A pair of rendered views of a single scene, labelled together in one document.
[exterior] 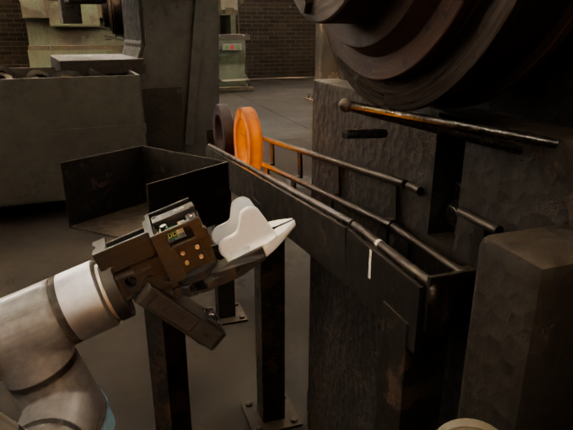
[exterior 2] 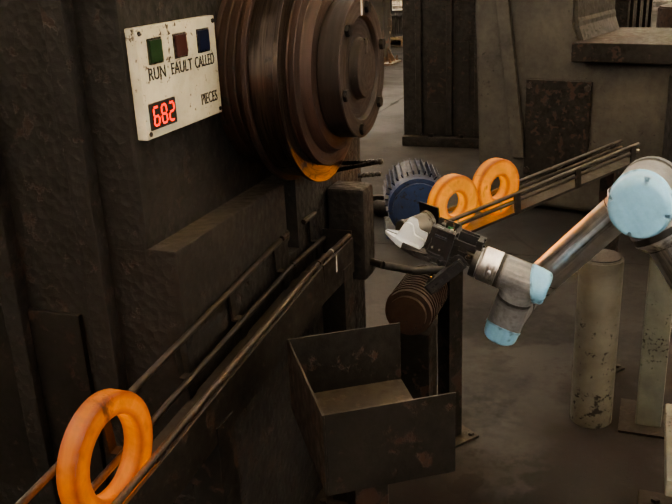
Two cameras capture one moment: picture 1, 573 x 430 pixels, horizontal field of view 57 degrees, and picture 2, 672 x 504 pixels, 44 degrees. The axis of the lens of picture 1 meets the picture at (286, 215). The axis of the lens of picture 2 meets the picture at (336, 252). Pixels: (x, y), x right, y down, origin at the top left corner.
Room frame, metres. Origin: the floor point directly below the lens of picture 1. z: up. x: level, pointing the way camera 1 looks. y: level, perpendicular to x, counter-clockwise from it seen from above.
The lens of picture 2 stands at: (1.95, 1.01, 1.34)
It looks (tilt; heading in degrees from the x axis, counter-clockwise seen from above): 20 degrees down; 220
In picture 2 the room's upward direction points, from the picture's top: 3 degrees counter-clockwise
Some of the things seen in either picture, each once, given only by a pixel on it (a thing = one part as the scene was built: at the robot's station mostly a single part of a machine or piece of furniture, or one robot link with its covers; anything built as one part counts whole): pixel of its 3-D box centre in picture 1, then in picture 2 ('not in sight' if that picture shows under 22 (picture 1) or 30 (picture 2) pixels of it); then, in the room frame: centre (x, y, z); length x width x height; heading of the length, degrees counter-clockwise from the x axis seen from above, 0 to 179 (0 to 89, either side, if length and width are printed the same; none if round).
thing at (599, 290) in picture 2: not in sight; (595, 339); (-0.15, 0.20, 0.26); 0.12 x 0.12 x 0.52
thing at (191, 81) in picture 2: not in sight; (178, 74); (1.00, -0.14, 1.15); 0.26 x 0.02 x 0.18; 19
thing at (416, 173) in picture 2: not in sight; (414, 196); (-1.36, -1.26, 0.17); 0.57 x 0.31 x 0.34; 39
